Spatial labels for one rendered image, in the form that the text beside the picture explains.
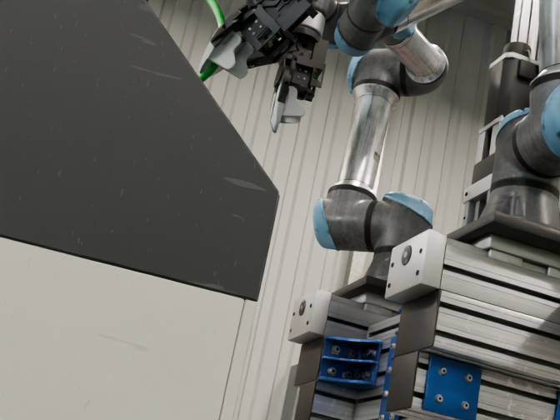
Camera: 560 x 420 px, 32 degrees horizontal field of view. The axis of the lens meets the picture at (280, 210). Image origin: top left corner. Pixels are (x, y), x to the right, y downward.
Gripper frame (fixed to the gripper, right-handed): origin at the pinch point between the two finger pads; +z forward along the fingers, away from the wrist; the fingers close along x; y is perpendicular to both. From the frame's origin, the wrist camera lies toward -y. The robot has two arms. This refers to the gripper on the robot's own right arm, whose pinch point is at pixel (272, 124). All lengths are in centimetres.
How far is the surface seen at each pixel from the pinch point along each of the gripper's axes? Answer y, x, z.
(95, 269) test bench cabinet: -25, -40, 45
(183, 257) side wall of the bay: -14, -40, 40
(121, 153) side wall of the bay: -25, -40, 28
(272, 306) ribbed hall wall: 133, 660, -129
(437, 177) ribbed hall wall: 270, 670, -298
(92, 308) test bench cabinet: -24, -40, 50
